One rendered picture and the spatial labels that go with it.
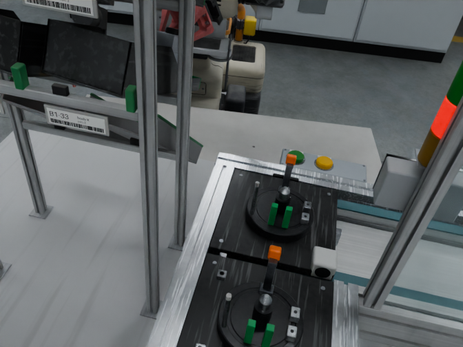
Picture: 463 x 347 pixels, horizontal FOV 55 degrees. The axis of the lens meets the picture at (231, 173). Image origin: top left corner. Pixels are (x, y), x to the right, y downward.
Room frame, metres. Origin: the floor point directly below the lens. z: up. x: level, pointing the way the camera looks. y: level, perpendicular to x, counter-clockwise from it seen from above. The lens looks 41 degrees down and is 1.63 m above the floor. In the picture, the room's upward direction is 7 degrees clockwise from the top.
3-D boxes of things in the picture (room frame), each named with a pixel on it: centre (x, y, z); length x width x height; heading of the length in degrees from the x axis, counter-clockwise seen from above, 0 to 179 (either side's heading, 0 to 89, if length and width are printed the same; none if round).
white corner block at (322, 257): (0.55, -0.19, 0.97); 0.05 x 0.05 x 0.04; 83
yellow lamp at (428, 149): (0.51, -0.28, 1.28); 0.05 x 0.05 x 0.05
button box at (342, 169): (0.86, -0.22, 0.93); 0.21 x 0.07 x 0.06; 83
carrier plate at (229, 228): (0.65, -0.11, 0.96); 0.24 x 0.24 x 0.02; 83
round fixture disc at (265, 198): (0.65, -0.11, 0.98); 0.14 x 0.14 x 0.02
